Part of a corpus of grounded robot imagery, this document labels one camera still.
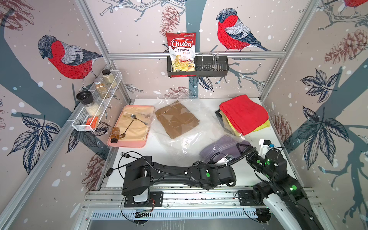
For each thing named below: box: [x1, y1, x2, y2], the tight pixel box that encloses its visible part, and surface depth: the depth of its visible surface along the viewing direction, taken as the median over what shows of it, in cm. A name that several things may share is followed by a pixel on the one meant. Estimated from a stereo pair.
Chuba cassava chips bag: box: [165, 32, 197, 78], surface depth 85 cm
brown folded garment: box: [154, 100, 200, 139], surface depth 103 cm
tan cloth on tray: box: [117, 106, 155, 142], surface depth 109 cm
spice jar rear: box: [102, 69, 118, 89], surface depth 83 cm
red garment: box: [219, 94, 269, 136], surface depth 96 cm
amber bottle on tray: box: [110, 126, 120, 144], surface depth 97 cm
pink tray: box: [107, 104, 155, 149], surface depth 106 cm
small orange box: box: [85, 116, 99, 130], surface depth 68 cm
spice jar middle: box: [93, 77, 109, 99], surface depth 76 cm
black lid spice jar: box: [75, 90, 103, 117], surface depth 66 cm
